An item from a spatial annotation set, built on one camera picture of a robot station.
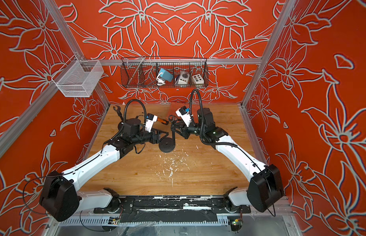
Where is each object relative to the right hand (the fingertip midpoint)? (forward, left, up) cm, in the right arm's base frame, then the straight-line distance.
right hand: (170, 127), depth 71 cm
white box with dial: (+35, -6, +4) cm, 36 cm away
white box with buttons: (+38, -16, +1) cm, 41 cm away
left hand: (+1, +3, -6) cm, 7 cm away
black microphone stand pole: (+20, +36, -10) cm, 43 cm away
